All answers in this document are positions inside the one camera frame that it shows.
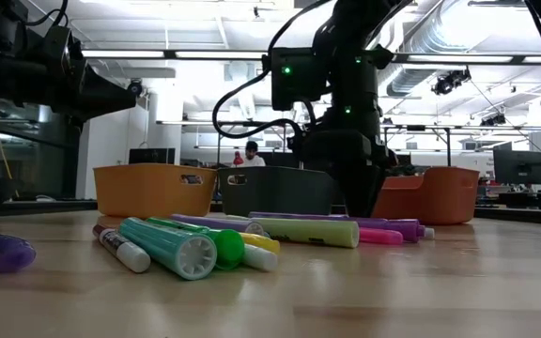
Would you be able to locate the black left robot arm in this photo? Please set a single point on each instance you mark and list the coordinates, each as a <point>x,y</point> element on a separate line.
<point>3,75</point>

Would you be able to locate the long ceiling light fixture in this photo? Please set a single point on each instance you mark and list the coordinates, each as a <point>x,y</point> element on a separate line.
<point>125,54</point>

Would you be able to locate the small black track lights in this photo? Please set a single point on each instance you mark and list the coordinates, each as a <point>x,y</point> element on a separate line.
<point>493,120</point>

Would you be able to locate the black aluminium table frame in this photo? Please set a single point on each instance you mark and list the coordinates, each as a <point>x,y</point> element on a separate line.
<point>40,206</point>

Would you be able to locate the yellow highlighter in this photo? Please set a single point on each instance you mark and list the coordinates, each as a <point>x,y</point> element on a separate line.
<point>263,241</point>

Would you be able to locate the yellow plastic bin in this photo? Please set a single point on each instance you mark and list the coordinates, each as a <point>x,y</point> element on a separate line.
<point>148,192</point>

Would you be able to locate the teal highlighter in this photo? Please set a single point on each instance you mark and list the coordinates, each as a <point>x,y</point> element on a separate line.
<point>167,244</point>

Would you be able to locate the lavender Sharpie highlighter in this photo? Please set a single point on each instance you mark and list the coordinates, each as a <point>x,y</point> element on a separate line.
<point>214,222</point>

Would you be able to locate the person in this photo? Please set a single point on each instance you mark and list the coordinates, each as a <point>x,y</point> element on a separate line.
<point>251,157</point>

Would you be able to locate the pink highlighter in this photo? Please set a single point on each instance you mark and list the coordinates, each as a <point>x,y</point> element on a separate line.
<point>381,236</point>

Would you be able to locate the wide dark monitor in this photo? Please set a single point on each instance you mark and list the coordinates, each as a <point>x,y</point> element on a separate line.
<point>152,156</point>

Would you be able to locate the small translucent purple highlighter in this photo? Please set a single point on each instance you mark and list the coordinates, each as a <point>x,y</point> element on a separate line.
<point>3,253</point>

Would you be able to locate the dark teal plastic bin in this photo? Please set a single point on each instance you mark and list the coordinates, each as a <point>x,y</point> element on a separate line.
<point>275,192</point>

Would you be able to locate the small red object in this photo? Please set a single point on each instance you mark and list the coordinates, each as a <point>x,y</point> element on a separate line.
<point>238,159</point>

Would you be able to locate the black track light cluster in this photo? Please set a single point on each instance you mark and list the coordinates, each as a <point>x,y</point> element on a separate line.
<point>449,82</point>

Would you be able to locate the orange plastic bin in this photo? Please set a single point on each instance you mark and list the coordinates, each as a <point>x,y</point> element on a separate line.
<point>439,197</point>

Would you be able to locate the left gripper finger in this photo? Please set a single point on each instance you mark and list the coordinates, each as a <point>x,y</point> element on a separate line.
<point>106,98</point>

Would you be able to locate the silver air duct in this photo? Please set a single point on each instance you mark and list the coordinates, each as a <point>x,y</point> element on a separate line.
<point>406,80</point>

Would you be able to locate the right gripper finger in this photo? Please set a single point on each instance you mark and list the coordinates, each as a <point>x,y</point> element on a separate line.
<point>355,192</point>
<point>371,192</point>

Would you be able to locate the pale yellow-green highlighter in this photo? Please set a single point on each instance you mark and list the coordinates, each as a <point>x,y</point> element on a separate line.
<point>308,231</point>

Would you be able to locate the maroon dry erase marker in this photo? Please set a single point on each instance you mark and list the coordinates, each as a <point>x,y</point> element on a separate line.
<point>129,256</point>

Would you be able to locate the black computer monitor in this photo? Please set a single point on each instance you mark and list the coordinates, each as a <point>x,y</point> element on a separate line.
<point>519,166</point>

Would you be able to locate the green highlighter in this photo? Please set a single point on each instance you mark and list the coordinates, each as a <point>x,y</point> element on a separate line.
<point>228,246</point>

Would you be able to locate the cluttered background desk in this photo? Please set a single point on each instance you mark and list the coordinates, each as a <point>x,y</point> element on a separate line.
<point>524,197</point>

